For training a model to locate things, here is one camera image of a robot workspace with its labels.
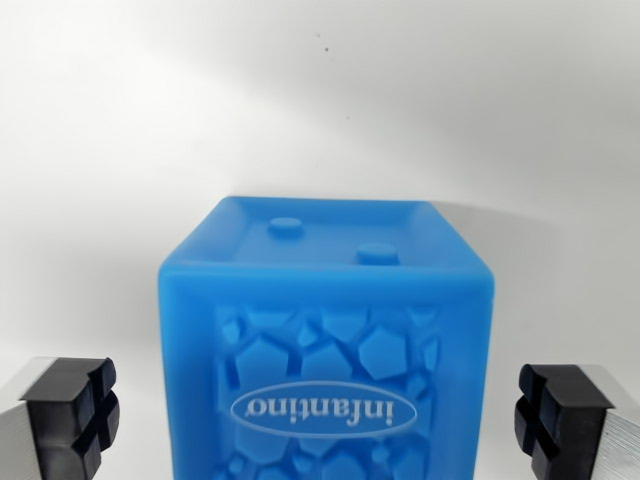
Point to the blue textured toy cube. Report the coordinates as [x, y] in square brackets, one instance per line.
[325, 300]

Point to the silver black-tipped gripper left finger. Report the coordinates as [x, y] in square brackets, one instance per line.
[55, 420]

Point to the silver black-tipped gripper right finger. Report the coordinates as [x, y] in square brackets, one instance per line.
[575, 425]

